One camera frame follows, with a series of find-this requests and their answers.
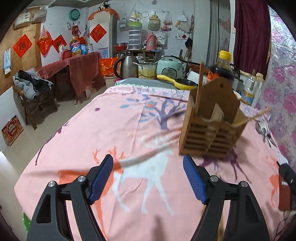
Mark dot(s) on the brown wooden chopstick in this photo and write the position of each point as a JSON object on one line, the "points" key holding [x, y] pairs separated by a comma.
{"points": [[247, 119], [200, 84]]}

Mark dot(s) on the wooden chopstick holder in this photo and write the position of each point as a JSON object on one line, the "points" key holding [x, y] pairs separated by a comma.
{"points": [[210, 133]]}

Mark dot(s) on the metal spoon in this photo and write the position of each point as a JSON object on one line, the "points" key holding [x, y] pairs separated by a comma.
{"points": [[261, 128]]}

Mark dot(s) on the pink deer print tablecloth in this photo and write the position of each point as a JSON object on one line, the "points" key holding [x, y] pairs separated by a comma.
{"points": [[147, 196]]}

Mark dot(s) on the red gift box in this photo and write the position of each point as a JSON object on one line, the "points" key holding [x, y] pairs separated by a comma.
{"points": [[12, 130]]}

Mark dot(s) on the cooking oil bottle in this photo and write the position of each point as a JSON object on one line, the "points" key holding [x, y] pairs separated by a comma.
{"points": [[252, 86]]}

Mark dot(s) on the wooden chair with clothes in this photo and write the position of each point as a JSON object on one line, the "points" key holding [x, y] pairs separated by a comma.
{"points": [[34, 93]]}

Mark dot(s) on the red cloth covered table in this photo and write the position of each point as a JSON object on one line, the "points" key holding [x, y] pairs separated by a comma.
{"points": [[83, 70]]}

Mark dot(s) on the dark soy sauce bottle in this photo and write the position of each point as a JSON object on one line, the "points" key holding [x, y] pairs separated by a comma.
{"points": [[222, 68]]}

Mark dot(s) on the steel electric kettle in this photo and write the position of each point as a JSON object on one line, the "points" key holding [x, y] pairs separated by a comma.
{"points": [[128, 67]]}

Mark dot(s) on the yellow small frying pan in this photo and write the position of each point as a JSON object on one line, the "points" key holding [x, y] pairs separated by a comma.
{"points": [[181, 84]]}

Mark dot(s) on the cream enamel pot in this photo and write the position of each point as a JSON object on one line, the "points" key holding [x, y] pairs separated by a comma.
{"points": [[146, 70]]}

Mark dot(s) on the dark red curtain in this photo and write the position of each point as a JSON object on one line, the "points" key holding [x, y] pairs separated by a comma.
{"points": [[253, 34]]}

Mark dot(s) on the mint green rice cooker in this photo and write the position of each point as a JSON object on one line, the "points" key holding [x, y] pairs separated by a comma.
{"points": [[170, 67]]}

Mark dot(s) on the pink thermos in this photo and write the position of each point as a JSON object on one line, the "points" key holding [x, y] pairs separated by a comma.
{"points": [[151, 41]]}

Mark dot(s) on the white refrigerator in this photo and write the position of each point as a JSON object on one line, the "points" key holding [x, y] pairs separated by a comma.
{"points": [[103, 31]]}

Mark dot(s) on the stacked grey steamer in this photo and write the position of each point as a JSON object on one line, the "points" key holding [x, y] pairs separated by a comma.
{"points": [[134, 35]]}

